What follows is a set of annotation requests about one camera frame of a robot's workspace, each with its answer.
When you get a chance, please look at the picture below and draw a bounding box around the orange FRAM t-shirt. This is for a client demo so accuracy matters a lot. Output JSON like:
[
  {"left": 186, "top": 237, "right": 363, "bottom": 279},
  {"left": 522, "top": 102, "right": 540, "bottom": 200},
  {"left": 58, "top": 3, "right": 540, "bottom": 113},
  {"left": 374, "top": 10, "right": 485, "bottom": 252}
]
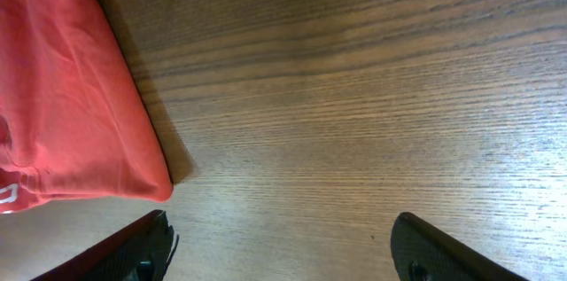
[{"left": 1, "top": 0, "right": 173, "bottom": 214}]

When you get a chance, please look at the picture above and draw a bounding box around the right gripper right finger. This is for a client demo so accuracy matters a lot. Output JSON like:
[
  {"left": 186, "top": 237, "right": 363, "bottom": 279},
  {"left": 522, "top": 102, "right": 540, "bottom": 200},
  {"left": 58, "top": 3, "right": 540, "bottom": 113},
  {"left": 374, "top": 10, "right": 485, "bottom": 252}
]
[{"left": 390, "top": 212, "right": 526, "bottom": 281}]

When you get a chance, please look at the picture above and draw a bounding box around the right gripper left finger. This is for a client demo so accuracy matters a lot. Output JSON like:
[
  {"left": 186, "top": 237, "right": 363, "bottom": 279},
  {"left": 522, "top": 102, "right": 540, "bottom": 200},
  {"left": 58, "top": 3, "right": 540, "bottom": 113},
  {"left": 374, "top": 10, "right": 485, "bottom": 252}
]
[{"left": 33, "top": 210, "right": 179, "bottom": 281}]

